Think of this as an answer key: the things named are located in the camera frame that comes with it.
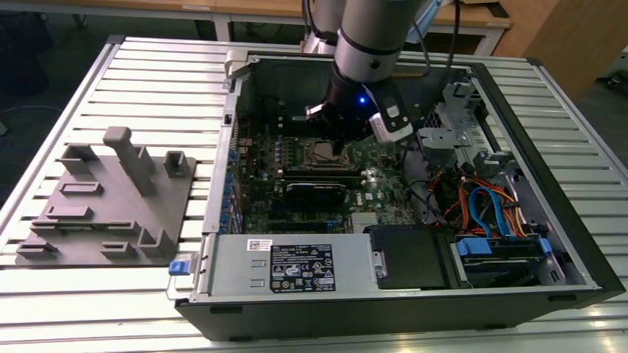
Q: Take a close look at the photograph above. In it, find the black camera cable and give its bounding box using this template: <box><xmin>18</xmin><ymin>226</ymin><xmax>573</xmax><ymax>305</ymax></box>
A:
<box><xmin>438</xmin><ymin>0</ymin><xmax>462</xmax><ymax>89</ymax></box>

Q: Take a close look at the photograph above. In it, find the wooden cabinet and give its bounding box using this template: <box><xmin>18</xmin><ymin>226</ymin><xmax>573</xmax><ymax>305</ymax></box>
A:
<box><xmin>494</xmin><ymin>0</ymin><xmax>628</xmax><ymax>101</ymax></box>

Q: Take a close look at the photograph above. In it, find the blue data wire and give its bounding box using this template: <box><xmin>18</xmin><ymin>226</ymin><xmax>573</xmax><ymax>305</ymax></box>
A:
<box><xmin>466</xmin><ymin>186</ymin><xmax>517</xmax><ymax>243</ymax></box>

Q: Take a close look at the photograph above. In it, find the orange power wire bundle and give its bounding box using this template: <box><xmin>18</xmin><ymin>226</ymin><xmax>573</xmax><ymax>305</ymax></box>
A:
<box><xmin>444</xmin><ymin>175</ymin><xmax>532</xmax><ymax>239</ymax></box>

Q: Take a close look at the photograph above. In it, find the grey parts rack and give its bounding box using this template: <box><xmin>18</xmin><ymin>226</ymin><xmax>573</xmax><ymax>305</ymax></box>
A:
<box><xmin>13</xmin><ymin>126</ymin><xmax>198</xmax><ymax>266</ymax></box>

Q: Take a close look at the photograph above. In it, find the black plastic shroud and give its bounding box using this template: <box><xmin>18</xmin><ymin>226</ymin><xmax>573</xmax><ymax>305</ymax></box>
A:
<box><xmin>362</xmin><ymin>224</ymin><xmax>465</xmax><ymax>292</ymax></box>

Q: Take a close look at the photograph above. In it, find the metal socket cover frame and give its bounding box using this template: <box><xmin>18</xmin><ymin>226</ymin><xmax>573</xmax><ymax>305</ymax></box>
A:
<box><xmin>302</xmin><ymin>138</ymin><xmax>352</xmax><ymax>170</ymax></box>

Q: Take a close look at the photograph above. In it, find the wooden desk white frame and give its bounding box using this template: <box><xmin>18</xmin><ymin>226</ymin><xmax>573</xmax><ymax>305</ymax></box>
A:
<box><xmin>214</xmin><ymin>0</ymin><xmax>514</xmax><ymax>57</ymax></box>
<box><xmin>0</xmin><ymin>0</ymin><xmax>232</xmax><ymax>43</ymax></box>

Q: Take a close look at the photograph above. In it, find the black open PC case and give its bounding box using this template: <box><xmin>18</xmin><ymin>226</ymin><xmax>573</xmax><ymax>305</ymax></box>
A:
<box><xmin>165</xmin><ymin>49</ymin><xmax>626</xmax><ymax>343</ymax></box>

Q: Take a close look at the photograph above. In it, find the white-rimmed wrist camera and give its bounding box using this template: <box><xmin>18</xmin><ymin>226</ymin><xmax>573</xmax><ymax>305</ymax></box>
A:
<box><xmin>366</xmin><ymin>94</ymin><xmax>414</xmax><ymax>143</ymax></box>

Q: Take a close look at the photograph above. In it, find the blue disk carrier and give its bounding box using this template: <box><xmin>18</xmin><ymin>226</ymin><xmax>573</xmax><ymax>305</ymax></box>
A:
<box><xmin>453</xmin><ymin>237</ymin><xmax>552</xmax><ymax>265</ymax></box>

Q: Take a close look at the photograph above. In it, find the black graphics card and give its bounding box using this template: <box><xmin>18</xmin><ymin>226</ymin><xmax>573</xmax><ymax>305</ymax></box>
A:
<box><xmin>282</xmin><ymin>179</ymin><xmax>348</xmax><ymax>211</ymax></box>

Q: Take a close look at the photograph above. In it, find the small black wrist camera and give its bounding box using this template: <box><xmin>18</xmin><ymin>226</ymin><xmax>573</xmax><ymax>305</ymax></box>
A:
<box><xmin>302</xmin><ymin>104</ymin><xmax>340</xmax><ymax>123</ymax></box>

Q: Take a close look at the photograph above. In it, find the grey case latch handle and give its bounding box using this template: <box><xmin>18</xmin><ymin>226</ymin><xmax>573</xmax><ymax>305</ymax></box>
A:
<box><xmin>222</xmin><ymin>50</ymin><xmax>246</xmax><ymax>80</ymax></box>

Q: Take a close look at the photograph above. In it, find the silver metal disk bay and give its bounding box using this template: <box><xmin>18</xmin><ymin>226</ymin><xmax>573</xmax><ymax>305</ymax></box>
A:
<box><xmin>414</xmin><ymin>82</ymin><xmax>524</xmax><ymax>185</ymax></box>

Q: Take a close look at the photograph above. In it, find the green motherboard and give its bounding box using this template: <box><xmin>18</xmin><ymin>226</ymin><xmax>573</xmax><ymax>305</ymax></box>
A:
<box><xmin>233</xmin><ymin>121</ymin><xmax>428</xmax><ymax>236</ymax></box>

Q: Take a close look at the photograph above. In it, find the black expansion slot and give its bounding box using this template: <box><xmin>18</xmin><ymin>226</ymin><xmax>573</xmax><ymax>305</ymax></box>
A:
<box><xmin>268</xmin><ymin>220</ymin><xmax>354</xmax><ymax>235</ymax></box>

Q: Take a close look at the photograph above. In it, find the silver power supply unit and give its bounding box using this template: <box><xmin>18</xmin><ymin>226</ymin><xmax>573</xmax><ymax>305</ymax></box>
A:
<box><xmin>193</xmin><ymin>233</ymin><xmax>388</xmax><ymax>297</ymax></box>

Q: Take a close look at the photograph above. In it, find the silver-topped CPU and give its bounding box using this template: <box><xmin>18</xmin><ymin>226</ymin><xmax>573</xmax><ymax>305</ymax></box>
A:
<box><xmin>312</xmin><ymin>142</ymin><xmax>334</xmax><ymax>163</ymax></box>

